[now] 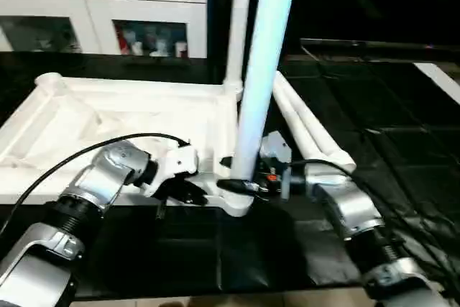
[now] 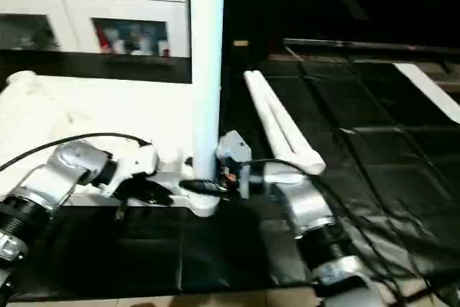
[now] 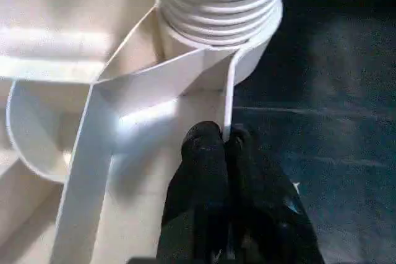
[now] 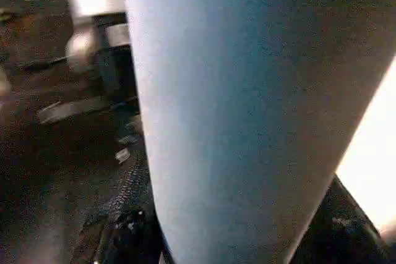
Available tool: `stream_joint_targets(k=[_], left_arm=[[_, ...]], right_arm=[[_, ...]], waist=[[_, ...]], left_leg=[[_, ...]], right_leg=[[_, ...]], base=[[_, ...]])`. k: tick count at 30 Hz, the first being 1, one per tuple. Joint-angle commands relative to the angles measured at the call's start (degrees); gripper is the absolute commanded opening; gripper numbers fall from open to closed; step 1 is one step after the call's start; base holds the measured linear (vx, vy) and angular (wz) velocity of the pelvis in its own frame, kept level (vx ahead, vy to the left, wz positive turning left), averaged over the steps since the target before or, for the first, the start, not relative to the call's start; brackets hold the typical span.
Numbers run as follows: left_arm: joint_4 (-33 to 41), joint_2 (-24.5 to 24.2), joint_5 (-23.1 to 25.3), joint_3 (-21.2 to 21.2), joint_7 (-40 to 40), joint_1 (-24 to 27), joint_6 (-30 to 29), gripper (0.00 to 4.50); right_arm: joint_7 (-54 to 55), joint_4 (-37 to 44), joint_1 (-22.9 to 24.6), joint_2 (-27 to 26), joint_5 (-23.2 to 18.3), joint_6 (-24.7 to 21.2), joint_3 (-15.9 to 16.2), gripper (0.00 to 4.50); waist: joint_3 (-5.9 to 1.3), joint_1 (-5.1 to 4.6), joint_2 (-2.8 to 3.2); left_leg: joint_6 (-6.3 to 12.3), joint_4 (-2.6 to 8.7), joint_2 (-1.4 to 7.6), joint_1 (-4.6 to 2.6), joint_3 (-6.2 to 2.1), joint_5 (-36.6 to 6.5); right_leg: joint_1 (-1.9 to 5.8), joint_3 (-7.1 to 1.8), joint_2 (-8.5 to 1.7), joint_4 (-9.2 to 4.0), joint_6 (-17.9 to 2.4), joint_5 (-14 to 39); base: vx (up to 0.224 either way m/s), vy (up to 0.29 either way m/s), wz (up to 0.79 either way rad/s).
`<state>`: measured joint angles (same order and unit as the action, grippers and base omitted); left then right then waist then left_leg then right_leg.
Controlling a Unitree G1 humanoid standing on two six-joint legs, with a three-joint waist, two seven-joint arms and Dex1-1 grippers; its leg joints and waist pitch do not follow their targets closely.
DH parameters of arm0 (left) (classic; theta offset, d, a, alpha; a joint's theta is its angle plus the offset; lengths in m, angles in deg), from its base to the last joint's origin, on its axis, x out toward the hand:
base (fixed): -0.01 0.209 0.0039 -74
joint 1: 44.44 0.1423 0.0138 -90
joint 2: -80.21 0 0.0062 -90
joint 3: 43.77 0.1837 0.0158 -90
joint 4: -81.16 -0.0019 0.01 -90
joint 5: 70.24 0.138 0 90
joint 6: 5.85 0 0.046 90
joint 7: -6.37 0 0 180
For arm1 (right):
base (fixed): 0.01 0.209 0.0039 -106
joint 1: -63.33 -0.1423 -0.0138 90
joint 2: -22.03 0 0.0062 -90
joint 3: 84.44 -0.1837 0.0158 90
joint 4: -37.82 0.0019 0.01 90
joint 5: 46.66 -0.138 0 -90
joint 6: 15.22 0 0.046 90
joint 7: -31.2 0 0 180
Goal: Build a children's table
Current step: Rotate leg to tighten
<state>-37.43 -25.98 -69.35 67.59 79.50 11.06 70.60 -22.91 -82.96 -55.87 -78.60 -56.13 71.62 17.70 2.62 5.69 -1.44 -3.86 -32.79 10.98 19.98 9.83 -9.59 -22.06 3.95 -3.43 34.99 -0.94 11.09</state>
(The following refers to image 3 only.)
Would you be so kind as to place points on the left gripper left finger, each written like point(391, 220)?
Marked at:
point(198, 202)

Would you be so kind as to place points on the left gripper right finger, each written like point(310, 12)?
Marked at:
point(266, 214)

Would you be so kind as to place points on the white plastic table top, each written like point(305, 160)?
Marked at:
point(93, 103)

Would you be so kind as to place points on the white plastic table leg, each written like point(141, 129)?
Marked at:
point(223, 4)

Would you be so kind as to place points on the black work mat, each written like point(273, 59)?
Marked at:
point(334, 122)

